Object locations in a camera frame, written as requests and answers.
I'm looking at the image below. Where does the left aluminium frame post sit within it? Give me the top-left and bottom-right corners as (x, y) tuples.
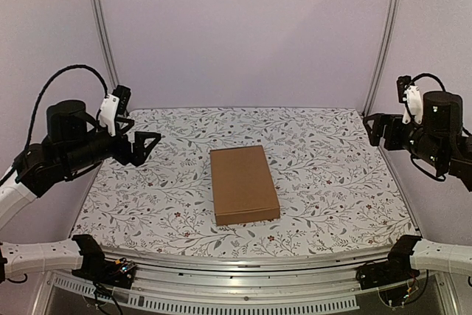
(91, 0), (120, 88)

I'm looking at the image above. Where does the right aluminium frame post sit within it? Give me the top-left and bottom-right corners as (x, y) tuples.
(361, 0), (400, 117)

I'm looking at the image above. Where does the floral patterned table mat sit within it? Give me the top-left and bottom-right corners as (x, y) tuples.
(73, 108), (417, 258)

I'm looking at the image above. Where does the aluminium front rail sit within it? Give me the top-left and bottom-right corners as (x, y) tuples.
(32, 244), (454, 315)

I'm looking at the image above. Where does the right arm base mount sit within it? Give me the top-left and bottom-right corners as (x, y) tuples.
(355, 235), (422, 290)

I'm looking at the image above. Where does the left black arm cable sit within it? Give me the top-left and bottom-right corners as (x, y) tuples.
(14, 64), (110, 183)

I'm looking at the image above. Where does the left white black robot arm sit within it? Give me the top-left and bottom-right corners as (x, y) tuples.
(1, 100), (162, 283)

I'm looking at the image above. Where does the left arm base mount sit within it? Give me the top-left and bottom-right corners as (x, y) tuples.
(72, 235), (137, 289)

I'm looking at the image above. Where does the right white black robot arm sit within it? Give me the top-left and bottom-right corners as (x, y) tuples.
(363, 91), (471, 283)

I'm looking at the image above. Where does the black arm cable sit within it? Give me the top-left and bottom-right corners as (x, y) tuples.
(14, 64), (110, 183)
(411, 73), (448, 93)

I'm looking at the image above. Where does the brown cardboard box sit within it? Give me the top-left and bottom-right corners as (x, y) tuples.
(210, 145), (280, 226)

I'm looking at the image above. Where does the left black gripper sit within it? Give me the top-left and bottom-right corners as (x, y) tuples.
(63, 118), (161, 173)

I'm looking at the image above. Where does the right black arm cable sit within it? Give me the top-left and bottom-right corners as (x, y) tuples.
(411, 73), (448, 93)

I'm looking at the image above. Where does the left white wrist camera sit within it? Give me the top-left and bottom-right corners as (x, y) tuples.
(97, 85), (131, 136)

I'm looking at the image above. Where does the aluminium frame post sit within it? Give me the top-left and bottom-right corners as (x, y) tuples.
(361, 0), (400, 117)
(91, 0), (120, 88)

